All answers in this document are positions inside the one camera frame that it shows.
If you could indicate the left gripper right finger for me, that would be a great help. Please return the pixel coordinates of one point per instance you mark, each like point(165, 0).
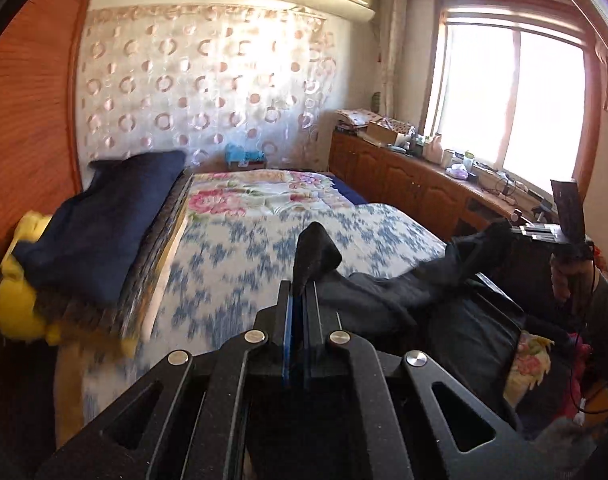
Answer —
point(416, 420)

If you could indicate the yellow folded cloth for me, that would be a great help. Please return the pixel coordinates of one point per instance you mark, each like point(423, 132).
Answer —
point(19, 318)

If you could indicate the circle-patterned sheer curtain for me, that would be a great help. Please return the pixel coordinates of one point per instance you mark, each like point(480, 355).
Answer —
point(201, 77)

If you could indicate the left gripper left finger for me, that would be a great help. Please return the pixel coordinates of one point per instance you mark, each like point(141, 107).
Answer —
point(184, 419)

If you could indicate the folded navy blue cloth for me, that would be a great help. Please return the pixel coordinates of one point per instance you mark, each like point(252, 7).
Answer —
point(93, 238)

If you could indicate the pink bottle on cabinet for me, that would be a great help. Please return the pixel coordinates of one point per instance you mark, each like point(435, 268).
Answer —
point(433, 151)

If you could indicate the navy circle-patterned folded cloth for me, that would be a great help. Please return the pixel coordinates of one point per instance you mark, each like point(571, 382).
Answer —
point(124, 320)

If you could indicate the cardboard box on cabinet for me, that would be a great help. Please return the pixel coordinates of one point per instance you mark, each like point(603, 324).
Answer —
point(390, 131)

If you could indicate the window with wooden frame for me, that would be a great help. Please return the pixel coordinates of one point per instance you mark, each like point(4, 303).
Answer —
point(516, 83)

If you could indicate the pink floral blanket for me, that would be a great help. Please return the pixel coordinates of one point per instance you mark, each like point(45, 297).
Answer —
point(266, 192)

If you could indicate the white folded cloth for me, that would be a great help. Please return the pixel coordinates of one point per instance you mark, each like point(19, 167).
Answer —
point(161, 283)

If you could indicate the person's right forearm sleeve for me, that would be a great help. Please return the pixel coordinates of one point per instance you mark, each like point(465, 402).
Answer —
point(604, 319)

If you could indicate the blue floral bed sheet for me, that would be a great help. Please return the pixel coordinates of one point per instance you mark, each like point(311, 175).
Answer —
point(225, 270)

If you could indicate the person's right hand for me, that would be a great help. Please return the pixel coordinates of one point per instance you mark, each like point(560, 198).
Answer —
point(571, 276)

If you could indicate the blue toy on nightstand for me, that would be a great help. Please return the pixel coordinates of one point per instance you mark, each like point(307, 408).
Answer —
point(238, 158)

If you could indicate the beige side curtain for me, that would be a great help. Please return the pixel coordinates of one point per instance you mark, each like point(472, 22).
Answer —
point(392, 23)

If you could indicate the black garment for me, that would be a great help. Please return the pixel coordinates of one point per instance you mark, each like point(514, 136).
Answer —
point(441, 307)

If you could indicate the wooden low cabinet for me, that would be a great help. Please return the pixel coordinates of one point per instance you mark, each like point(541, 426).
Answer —
point(445, 206)

